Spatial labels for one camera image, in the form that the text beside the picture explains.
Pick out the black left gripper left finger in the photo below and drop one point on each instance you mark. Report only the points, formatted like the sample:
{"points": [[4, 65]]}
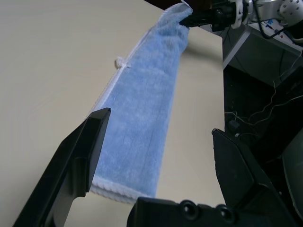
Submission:
{"points": [[71, 170]]}

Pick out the light blue terry towel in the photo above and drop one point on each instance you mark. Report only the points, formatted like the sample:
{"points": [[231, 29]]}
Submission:
{"points": [[142, 106]]}

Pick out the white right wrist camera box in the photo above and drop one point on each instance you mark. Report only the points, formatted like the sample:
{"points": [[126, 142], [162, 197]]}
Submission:
{"points": [[239, 16]]}

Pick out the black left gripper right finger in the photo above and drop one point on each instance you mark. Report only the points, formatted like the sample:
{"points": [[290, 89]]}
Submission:
{"points": [[236, 170]]}

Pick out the grey metal cabinet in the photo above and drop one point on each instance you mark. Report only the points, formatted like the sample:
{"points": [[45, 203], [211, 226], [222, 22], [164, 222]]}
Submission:
{"points": [[260, 52]]}

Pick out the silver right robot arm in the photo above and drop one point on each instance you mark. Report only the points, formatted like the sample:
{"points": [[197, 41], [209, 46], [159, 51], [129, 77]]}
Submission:
{"points": [[267, 7]]}

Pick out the white power strip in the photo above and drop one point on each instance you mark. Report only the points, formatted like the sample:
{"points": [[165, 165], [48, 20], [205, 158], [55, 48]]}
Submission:
{"points": [[272, 24]]}

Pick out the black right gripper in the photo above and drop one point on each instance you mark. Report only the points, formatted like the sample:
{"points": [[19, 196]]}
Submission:
{"points": [[223, 16]]}

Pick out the black power adapter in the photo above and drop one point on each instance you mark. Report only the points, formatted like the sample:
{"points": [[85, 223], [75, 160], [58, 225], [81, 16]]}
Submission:
{"points": [[234, 124]]}

